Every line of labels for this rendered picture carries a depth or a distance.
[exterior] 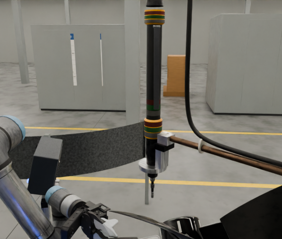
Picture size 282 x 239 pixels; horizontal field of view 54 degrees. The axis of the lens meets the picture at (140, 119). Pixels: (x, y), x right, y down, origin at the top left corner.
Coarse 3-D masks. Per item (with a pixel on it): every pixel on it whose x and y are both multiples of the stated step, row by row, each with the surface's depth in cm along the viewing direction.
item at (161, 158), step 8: (160, 136) 63; (168, 136) 62; (160, 144) 63; (168, 144) 62; (160, 152) 64; (168, 152) 66; (144, 160) 70; (160, 160) 64; (144, 168) 66; (152, 168) 66; (160, 168) 65
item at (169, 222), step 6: (186, 216) 77; (192, 216) 78; (168, 222) 77; (174, 222) 76; (180, 222) 76; (186, 222) 76; (192, 222) 76; (198, 222) 78; (186, 228) 75; (192, 228) 75; (198, 228) 77; (162, 234) 78; (168, 234) 76; (192, 234) 74; (198, 234) 75
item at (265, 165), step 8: (184, 144) 59; (192, 144) 58; (208, 152) 56; (216, 152) 54; (224, 152) 53; (232, 160) 53; (240, 160) 51; (248, 160) 50; (256, 160) 50; (264, 168) 48; (272, 168) 47; (280, 168) 47
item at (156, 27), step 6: (156, 30) 58; (156, 36) 58; (156, 42) 58; (156, 48) 59; (156, 54) 59; (156, 60) 59; (156, 66) 60; (156, 72) 60; (156, 78) 60; (156, 84) 60; (156, 90) 61; (156, 96) 61; (156, 102) 61; (156, 108) 62
